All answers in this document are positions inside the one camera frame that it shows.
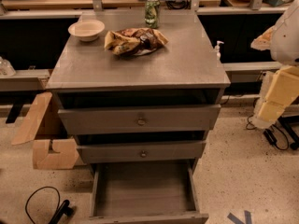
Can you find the clear plastic container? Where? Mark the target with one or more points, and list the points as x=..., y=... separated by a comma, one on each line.
x=6, y=69

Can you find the grey middle drawer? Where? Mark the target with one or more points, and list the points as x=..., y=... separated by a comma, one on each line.
x=189, y=149

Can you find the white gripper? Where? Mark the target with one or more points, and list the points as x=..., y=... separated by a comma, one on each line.
x=286, y=40

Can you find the green soda can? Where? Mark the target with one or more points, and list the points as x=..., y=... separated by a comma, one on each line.
x=152, y=9

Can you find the grey bottom drawer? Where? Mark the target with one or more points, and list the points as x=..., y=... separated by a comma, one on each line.
x=147, y=192

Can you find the black stand leg left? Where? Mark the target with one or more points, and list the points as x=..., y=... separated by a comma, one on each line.
x=14, y=111

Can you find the black stand leg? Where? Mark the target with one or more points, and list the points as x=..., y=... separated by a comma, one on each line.
x=14, y=111
x=286, y=124

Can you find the cardboard box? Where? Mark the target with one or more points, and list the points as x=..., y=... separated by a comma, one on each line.
x=53, y=148

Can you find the black stand leg right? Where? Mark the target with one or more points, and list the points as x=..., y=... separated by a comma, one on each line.
x=286, y=124

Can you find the grey drawer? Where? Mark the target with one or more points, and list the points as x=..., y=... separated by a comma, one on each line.
x=189, y=149
x=103, y=112
x=147, y=192

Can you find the grey drawer cabinet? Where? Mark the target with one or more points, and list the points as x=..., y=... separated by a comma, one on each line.
x=187, y=62

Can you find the grey top drawer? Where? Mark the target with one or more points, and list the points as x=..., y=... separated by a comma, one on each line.
x=103, y=112

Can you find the white bowl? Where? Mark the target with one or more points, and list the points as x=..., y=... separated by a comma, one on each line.
x=87, y=30

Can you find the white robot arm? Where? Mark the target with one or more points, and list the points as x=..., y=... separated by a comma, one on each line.
x=285, y=38

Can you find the crumpled chip bag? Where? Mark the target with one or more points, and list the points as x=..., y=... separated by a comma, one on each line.
x=134, y=41

